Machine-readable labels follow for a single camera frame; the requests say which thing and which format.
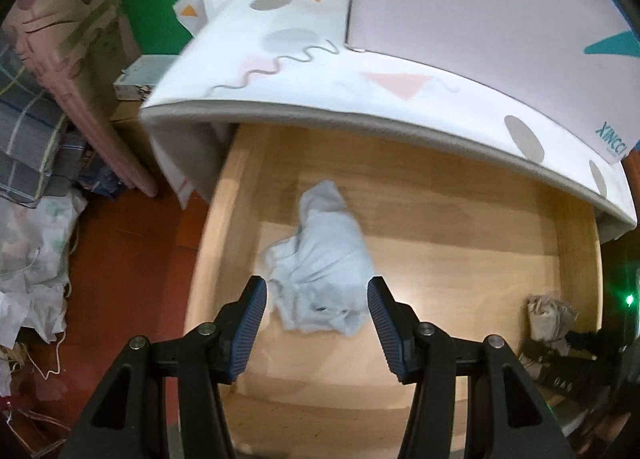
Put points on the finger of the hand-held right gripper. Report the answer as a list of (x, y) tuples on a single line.
[(582, 341)]

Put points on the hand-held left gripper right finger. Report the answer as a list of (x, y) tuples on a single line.
[(387, 329)]

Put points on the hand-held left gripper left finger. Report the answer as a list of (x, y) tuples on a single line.
[(247, 329)]

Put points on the beige grey underwear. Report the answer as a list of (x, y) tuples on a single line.
[(547, 319)]

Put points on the wooden drawer with grey front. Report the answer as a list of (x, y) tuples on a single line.
[(450, 264)]

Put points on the light blue underwear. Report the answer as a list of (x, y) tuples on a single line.
[(325, 259)]

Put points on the grey drawer cabinet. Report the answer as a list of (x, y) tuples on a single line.
[(400, 131)]

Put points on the blue packet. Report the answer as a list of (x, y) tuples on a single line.
[(100, 181)]

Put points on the brown cardboard box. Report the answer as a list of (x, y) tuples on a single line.
[(130, 149)]

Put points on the white floral cloth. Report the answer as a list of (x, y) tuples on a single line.
[(35, 249)]

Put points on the small white blue box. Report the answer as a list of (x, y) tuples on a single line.
[(137, 76)]

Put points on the grey plaid blanket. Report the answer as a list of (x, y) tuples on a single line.
[(25, 139)]

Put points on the white cardboard box teal mark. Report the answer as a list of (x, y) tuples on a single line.
[(475, 4)]

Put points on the pink floral curtain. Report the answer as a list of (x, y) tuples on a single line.
[(75, 39)]

